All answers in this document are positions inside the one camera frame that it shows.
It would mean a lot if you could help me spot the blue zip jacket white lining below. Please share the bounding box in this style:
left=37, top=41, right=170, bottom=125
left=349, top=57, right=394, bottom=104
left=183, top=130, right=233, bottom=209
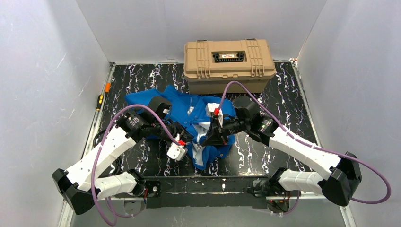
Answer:
left=124, top=85, right=235, bottom=170

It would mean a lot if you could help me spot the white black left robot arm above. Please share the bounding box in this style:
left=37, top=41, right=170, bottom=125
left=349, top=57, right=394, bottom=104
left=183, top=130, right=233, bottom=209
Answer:
left=52, top=96, right=194, bottom=215

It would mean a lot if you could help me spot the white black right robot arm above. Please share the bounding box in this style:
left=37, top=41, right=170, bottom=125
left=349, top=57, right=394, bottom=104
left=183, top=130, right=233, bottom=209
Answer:
left=201, top=96, right=362, bottom=207

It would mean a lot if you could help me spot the tan plastic toolbox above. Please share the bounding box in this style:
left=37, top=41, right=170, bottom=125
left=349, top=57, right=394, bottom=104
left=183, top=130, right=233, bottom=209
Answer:
left=184, top=39, right=277, bottom=95

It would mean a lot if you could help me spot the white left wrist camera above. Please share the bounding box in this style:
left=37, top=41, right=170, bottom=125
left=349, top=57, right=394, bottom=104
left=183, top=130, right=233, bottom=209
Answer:
left=167, top=134, right=187, bottom=161

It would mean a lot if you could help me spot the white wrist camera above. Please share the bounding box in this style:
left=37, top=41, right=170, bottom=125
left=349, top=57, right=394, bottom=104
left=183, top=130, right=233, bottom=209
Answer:
left=167, top=134, right=187, bottom=161
left=205, top=103, right=224, bottom=127

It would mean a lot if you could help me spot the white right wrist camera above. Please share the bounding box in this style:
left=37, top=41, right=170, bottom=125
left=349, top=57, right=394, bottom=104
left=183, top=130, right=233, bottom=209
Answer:
left=205, top=103, right=224, bottom=127

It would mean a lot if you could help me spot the orange handled screwdriver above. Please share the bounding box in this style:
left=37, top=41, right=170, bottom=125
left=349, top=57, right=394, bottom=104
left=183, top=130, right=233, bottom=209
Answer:
left=105, top=82, right=111, bottom=93

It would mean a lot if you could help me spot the yellow black handled screwdriver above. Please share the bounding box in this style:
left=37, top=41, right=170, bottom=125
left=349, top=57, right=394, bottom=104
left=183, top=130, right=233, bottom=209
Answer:
left=96, top=94, right=104, bottom=111

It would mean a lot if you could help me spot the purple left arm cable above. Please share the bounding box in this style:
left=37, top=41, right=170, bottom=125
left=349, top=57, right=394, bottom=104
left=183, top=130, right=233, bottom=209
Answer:
left=91, top=104, right=186, bottom=227

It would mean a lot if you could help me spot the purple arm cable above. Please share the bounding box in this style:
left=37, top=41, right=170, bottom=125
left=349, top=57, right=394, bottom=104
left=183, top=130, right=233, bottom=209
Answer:
left=218, top=80, right=392, bottom=205
left=91, top=104, right=186, bottom=227

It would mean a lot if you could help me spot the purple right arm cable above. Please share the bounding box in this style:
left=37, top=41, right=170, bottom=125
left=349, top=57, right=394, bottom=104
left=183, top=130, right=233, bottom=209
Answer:
left=218, top=80, right=392, bottom=205

